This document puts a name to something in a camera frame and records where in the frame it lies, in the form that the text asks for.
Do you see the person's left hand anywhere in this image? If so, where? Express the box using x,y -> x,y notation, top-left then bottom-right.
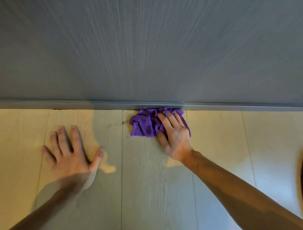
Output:
41,125 -> 104,184

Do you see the person's right hand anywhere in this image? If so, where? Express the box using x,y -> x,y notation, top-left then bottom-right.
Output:
157,112 -> 195,163

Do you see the purple cleaning cloth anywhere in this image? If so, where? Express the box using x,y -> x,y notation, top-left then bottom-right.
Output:
128,108 -> 192,138

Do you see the person's right forearm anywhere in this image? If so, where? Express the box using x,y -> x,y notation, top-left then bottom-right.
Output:
181,150 -> 303,230

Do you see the person's left forearm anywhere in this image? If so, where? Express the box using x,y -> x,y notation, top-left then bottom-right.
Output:
8,172 -> 96,230

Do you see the grey baseboard strip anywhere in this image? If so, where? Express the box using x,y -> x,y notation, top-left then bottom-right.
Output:
0,99 -> 303,112

